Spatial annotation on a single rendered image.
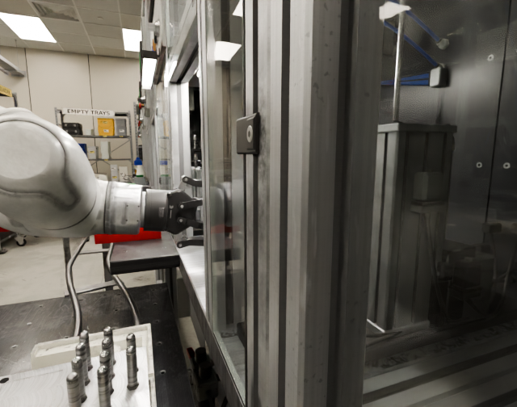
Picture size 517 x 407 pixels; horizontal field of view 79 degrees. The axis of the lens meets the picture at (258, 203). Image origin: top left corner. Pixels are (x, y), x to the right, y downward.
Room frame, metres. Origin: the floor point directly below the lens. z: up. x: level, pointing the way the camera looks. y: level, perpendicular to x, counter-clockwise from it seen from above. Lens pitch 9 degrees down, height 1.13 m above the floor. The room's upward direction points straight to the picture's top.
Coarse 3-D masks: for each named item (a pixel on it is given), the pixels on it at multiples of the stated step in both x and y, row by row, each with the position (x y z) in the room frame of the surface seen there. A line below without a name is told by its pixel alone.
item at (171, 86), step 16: (176, 96) 0.75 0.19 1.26; (176, 112) 0.75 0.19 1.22; (176, 128) 0.75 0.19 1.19; (176, 144) 0.75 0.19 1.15; (176, 160) 0.75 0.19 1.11; (176, 176) 0.75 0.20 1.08; (208, 176) 0.36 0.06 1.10; (208, 192) 0.36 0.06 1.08; (208, 208) 0.36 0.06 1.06; (208, 224) 0.36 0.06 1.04; (208, 240) 0.36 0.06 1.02; (208, 256) 0.37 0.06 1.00; (208, 272) 0.37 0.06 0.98; (208, 288) 0.37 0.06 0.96
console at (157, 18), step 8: (152, 0) 0.90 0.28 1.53; (160, 0) 0.76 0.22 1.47; (152, 8) 0.95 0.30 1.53; (160, 8) 0.76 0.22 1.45; (152, 16) 1.00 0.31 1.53; (160, 16) 0.76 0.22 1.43; (152, 24) 0.78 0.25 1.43; (160, 24) 0.77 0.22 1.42; (152, 32) 1.07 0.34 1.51; (160, 32) 0.78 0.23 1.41; (152, 40) 1.09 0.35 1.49; (160, 40) 0.79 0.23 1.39; (160, 48) 0.80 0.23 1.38; (160, 56) 0.83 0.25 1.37; (160, 64) 0.90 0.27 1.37; (192, 80) 1.09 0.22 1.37
